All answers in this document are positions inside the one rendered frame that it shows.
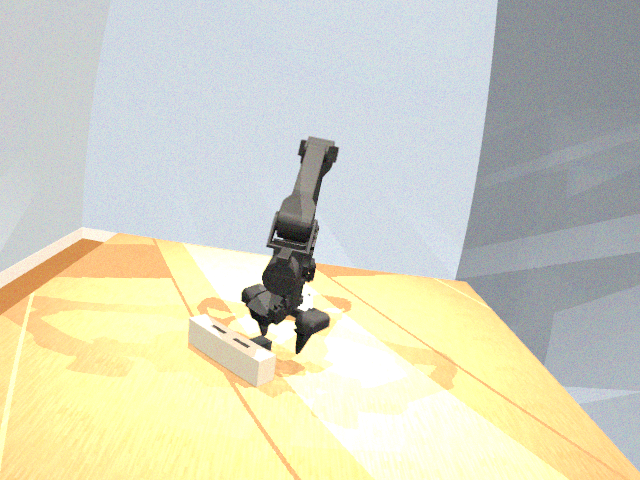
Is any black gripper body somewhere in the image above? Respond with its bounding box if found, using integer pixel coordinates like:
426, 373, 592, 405
241, 276, 330, 335

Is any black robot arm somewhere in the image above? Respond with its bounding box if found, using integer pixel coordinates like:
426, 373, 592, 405
247, 136, 339, 327

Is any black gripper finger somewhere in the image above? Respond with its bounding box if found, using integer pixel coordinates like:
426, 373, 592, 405
293, 328, 312, 354
257, 322, 269, 336

